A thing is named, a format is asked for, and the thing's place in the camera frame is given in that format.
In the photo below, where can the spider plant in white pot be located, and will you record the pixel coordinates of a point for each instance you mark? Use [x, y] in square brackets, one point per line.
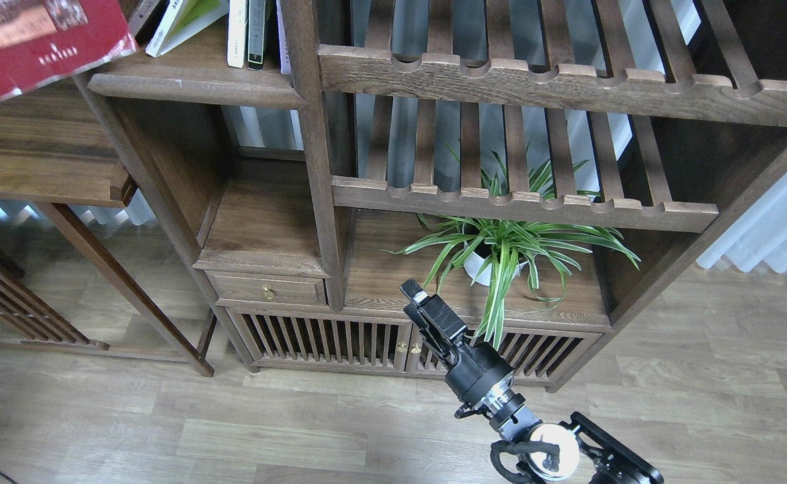
[504, 245]

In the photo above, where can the white upright book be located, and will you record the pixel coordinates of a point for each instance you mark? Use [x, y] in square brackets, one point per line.
[236, 41]

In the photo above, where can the red book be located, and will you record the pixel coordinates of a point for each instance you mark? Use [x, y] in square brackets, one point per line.
[44, 41]

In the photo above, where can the wooden side table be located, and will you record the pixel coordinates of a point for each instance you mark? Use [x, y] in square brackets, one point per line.
[54, 153]

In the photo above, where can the white curtain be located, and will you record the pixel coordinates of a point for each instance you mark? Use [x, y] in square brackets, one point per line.
[758, 239]

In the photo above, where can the slatted wooden rack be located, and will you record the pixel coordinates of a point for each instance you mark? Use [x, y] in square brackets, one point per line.
[41, 327]

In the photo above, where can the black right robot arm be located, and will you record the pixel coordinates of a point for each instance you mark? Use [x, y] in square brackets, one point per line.
[529, 450]

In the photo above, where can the dark wooden bookshelf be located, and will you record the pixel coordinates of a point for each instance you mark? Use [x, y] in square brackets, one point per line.
[286, 196]

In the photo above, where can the dark maroon book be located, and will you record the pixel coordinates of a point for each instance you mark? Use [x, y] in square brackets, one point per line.
[142, 14]

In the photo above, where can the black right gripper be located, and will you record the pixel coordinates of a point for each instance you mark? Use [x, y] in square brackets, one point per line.
[480, 378]

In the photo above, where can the yellow green book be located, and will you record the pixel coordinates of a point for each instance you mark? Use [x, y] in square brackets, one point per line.
[182, 20]

